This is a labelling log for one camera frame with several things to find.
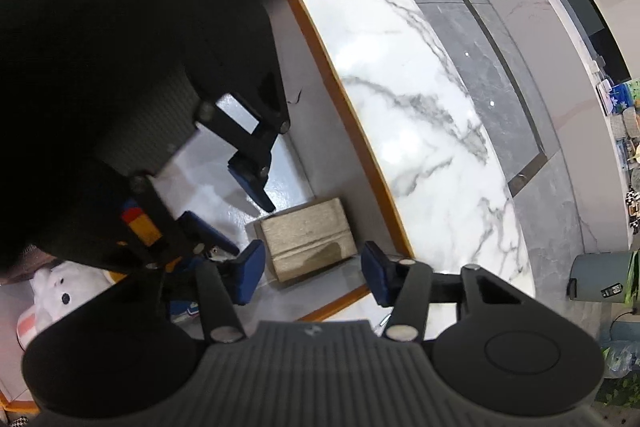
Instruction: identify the small blue object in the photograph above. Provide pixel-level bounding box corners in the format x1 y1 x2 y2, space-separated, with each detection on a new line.
169 301 202 325

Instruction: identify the wooden block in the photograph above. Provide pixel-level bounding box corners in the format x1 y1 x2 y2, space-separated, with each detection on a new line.
254 197 359 284

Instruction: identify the white plush toy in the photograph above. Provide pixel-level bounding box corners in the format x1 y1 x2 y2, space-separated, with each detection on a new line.
30 259 128 323

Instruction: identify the white box with orange rim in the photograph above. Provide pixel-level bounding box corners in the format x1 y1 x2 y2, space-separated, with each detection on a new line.
0 0 417 414

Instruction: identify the green potted plant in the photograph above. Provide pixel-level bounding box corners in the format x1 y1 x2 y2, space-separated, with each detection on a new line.
622 249 640 310

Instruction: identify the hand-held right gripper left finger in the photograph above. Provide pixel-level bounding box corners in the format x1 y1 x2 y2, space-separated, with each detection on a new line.
125 239 267 344

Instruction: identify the blue snack bag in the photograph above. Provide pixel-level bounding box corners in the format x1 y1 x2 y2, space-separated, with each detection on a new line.
599 78 640 114

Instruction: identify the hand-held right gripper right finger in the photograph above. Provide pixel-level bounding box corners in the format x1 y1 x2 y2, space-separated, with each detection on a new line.
360 241 522 342

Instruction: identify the clear plastic bag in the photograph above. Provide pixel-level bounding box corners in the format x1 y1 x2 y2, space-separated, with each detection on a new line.
600 326 640 379

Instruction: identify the grey trash can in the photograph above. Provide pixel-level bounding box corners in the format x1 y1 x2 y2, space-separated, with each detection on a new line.
566 250 638 306

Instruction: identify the long white cabinet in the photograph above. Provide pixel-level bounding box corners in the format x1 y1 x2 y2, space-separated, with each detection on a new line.
470 0 640 258

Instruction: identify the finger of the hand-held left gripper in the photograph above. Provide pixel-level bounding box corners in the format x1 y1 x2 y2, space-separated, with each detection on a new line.
190 3 292 214
119 176 241 274

